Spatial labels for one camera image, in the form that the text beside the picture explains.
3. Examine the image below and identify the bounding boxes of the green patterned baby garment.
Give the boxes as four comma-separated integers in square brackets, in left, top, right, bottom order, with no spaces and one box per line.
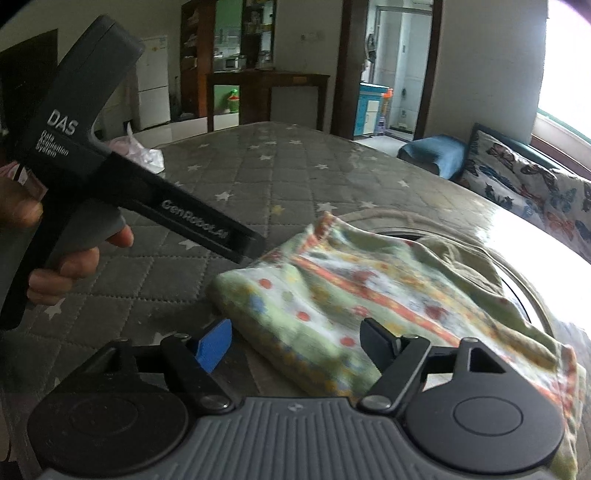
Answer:
[208,215,585,479]

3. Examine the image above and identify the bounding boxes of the blue sofa bench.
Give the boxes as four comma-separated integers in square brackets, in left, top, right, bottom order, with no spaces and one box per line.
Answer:
[396,121,591,264]

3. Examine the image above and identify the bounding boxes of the window with green frame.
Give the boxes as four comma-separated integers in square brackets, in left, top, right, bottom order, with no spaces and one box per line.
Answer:
[533,1,590,164]

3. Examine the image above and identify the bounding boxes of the white refrigerator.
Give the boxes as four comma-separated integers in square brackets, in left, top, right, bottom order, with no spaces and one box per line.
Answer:
[134,36,170,130]

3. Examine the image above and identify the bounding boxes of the blue white cabinet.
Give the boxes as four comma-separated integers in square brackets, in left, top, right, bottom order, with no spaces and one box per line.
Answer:
[353,82,394,137]

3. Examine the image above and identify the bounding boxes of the white plastic bag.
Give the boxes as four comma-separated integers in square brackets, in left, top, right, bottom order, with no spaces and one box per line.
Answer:
[106,123,165,174]

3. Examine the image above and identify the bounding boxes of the blue folded cushion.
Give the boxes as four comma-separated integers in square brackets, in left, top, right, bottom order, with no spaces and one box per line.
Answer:
[397,135,467,179]

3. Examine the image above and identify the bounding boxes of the long butterfly pillow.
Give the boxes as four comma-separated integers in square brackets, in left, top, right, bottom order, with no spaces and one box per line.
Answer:
[459,126,590,260]

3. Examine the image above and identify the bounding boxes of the person's left hand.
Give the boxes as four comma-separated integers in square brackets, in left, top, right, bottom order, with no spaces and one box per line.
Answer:
[0,161,136,305]

